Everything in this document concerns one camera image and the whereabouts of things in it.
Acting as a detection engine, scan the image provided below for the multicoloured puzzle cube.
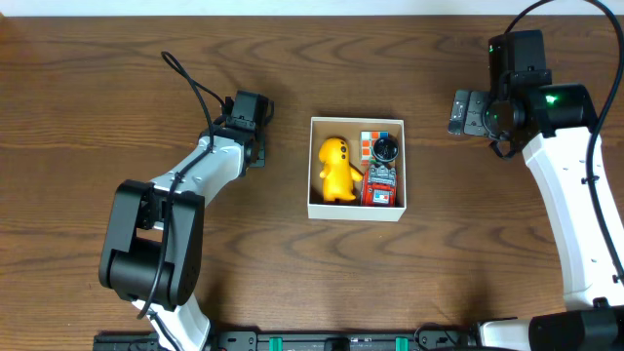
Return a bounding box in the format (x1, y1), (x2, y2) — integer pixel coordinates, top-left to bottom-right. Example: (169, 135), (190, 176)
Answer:
(360, 131), (389, 166)

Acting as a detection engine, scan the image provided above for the small black round lid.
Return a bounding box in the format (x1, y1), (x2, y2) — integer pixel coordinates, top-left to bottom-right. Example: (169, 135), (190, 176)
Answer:
(372, 136), (400, 163)

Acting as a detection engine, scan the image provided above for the red and grey toy truck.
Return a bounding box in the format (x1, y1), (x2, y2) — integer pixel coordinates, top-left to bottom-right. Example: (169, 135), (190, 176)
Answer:
(361, 164), (398, 207)

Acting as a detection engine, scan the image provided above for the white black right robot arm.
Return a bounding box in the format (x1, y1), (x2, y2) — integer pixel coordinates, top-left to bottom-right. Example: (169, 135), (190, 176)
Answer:
(448, 30), (623, 350)

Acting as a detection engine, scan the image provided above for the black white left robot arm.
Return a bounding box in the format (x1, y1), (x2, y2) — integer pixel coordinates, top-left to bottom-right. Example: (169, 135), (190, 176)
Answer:
(94, 91), (275, 350)

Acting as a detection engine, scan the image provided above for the open cardboard box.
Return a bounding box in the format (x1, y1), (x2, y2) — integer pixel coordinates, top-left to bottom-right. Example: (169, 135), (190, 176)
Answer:
(307, 117), (408, 221)

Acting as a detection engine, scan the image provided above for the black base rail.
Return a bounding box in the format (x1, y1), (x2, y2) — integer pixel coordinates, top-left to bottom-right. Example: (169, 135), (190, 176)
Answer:
(92, 329), (482, 351)

